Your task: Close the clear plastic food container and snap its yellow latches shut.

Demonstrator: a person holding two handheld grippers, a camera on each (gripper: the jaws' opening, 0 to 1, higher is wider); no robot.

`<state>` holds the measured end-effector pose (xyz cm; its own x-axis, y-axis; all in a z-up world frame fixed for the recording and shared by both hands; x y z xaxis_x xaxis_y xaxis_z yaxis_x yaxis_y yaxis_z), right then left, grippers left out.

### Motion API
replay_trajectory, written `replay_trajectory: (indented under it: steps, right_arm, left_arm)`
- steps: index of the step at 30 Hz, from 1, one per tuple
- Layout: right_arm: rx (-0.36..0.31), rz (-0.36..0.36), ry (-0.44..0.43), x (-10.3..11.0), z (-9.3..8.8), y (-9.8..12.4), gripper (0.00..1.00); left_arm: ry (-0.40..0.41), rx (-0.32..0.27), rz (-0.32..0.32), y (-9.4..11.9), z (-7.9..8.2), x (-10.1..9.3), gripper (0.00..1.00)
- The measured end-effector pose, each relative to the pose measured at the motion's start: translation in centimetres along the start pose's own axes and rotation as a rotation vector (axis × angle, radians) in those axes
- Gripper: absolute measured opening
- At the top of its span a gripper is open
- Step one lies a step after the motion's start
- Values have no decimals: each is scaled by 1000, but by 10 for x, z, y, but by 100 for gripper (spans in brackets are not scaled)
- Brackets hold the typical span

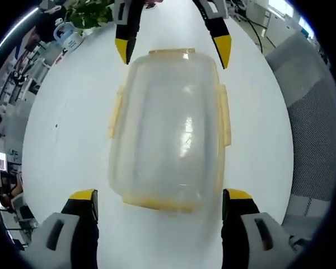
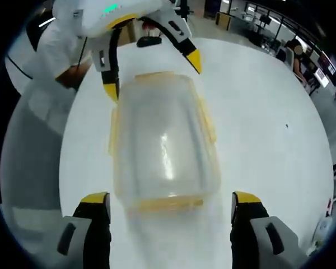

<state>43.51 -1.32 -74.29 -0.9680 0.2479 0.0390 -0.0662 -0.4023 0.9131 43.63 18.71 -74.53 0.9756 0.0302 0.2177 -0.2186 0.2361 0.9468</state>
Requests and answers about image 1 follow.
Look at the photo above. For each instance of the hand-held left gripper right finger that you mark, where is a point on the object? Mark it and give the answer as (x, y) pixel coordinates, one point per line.
(235, 224)

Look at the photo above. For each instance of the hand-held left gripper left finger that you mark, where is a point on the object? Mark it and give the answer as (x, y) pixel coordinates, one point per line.
(81, 224)

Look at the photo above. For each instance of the clear container with plastic buckle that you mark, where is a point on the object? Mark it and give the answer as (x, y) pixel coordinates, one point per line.
(168, 126)

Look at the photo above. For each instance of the green potted plant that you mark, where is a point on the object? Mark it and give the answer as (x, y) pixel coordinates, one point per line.
(92, 14)

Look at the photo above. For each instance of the blue watering can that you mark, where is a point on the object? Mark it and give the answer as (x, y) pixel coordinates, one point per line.
(70, 42)

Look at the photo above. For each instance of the grey mesh office chair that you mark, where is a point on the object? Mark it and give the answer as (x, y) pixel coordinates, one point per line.
(310, 126)

